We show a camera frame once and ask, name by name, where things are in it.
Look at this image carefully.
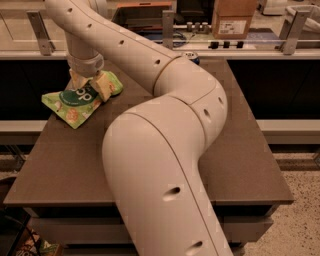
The dark open tray box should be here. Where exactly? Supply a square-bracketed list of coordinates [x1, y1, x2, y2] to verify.
[111, 1, 172, 32]

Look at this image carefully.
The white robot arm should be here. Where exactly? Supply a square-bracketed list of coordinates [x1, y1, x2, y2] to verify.
[45, 0, 233, 256]

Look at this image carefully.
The brown cardboard box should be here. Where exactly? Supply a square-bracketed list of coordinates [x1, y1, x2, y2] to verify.
[211, 0, 257, 39]

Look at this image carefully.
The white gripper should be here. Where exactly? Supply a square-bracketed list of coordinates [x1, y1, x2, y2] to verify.
[67, 54, 115, 102]

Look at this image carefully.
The blue pepsi can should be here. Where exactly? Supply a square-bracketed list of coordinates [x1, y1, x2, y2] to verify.
[183, 51, 200, 65]

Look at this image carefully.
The grey metal bracket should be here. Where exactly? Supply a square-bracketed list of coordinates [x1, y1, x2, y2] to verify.
[280, 11, 310, 55]
[162, 10, 174, 49]
[27, 10, 55, 56]

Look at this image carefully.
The grey metal bracket right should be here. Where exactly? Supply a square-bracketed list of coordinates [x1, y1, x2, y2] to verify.
[280, 11, 310, 55]

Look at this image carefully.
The snack box under table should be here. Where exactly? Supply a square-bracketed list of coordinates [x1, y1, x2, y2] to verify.
[12, 228, 63, 256]

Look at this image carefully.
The grey metal bracket left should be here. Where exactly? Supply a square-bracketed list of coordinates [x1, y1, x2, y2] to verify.
[27, 10, 55, 56]

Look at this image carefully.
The grey metal bracket middle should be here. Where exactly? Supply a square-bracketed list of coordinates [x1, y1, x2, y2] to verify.
[162, 10, 174, 49]

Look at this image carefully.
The green rice chip bag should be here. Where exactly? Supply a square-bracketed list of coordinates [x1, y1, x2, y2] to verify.
[41, 70, 123, 129]

